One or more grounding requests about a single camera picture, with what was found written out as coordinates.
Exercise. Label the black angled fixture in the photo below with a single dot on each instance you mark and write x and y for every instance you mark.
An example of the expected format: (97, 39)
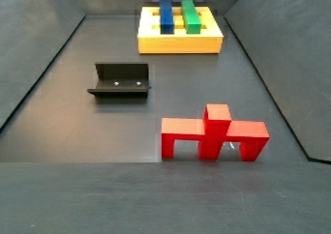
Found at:
(122, 78)

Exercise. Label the yellow slotted board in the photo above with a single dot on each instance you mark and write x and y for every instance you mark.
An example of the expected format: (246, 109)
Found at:
(181, 42)

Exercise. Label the red E-shaped block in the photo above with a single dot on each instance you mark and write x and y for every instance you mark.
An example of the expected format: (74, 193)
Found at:
(211, 131)

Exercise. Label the green long bar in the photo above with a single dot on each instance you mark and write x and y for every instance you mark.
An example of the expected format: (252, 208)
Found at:
(193, 23)

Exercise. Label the blue long bar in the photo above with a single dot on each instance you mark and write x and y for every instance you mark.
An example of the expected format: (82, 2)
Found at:
(167, 23)

